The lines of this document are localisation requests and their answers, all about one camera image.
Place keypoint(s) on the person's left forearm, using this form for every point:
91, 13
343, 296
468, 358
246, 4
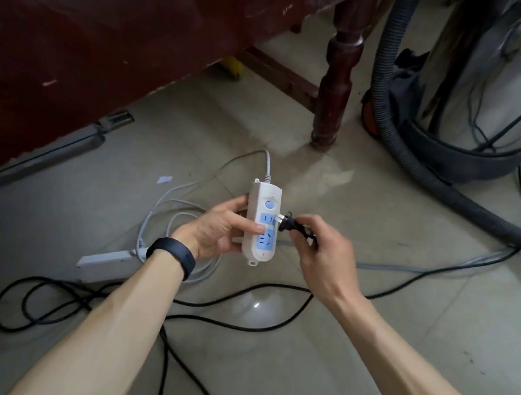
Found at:
105, 338

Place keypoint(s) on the grey vacuum cleaner orange knobs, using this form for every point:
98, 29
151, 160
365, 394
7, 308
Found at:
489, 69

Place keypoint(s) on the person's left hand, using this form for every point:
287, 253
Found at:
214, 232

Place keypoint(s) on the dark red wooden bed frame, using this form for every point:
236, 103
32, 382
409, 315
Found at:
95, 25

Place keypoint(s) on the small yellow plastic piece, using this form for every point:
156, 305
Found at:
230, 68

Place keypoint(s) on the person's right hand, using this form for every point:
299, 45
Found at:
328, 267

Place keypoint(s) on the scattered white paper scraps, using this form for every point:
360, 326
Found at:
164, 179

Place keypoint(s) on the black smartwatch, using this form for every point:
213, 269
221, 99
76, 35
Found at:
175, 255

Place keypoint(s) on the grey metal bar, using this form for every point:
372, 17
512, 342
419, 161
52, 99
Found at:
36, 160

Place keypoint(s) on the white rounded power strip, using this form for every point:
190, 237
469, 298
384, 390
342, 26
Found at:
268, 196

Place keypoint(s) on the long white power strip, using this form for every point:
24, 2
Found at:
103, 265

